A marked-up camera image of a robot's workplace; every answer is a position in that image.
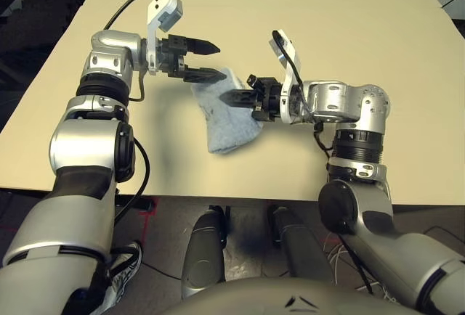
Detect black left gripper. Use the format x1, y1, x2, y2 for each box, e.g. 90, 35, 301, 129
158, 33, 229, 85

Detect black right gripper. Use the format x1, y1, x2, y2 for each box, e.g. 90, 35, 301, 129
219, 73, 283, 123

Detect light blue rag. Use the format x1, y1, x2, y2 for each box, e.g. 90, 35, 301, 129
190, 67, 262, 155

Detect grey right robot leg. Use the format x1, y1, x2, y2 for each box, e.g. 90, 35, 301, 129
268, 204, 335, 287

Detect grey robot leg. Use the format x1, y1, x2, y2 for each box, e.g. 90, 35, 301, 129
180, 205, 228, 300
268, 204, 335, 287

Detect grey left robot leg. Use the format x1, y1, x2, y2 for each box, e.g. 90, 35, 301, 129
180, 205, 228, 300

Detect grey robot torso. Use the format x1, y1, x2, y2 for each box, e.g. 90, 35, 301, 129
105, 277, 419, 315

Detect white sneaker of bystander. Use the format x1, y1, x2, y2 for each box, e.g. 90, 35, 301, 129
103, 240, 143, 311

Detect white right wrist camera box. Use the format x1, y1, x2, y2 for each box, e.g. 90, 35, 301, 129
268, 30, 302, 93

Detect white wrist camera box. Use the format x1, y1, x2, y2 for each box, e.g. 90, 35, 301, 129
146, 0, 185, 75
268, 30, 302, 93

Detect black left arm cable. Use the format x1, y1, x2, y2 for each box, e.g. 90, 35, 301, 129
102, 0, 164, 229

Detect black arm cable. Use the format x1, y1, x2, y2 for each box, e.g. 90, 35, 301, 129
272, 30, 333, 158
102, 0, 164, 229

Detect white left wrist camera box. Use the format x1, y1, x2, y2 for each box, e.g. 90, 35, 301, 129
146, 0, 185, 75

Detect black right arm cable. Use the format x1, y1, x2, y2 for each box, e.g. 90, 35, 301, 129
272, 30, 333, 158

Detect white floor cable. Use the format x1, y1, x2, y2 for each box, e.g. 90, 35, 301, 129
325, 233, 399, 303

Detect black floor cable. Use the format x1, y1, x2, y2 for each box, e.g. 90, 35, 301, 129
423, 224, 465, 245

